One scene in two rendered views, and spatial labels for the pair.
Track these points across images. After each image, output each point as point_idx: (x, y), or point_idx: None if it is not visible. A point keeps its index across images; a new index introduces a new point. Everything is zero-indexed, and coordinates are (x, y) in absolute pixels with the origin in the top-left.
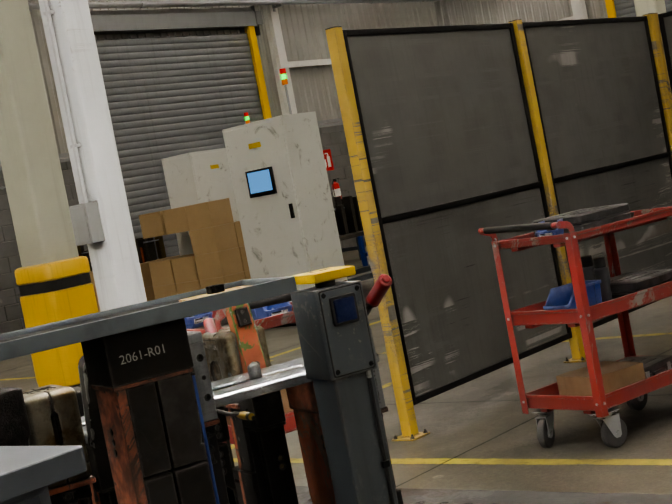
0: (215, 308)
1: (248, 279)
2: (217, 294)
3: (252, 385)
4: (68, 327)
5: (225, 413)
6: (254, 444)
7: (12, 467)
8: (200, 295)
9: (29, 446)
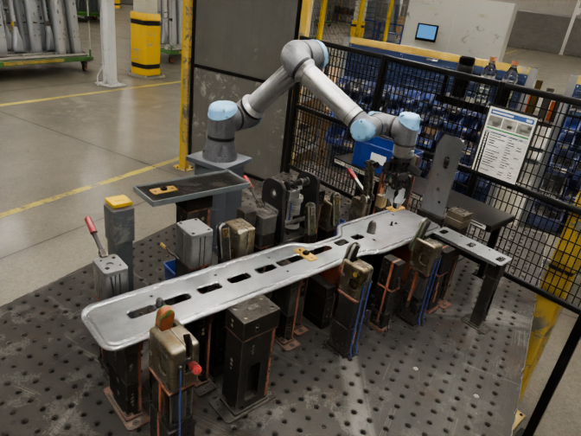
0: None
1: (150, 199)
2: (162, 181)
3: (160, 283)
4: (207, 173)
5: (171, 253)
6: None
7: (196, 153)
8: (169, 189)
9: (199, 160)
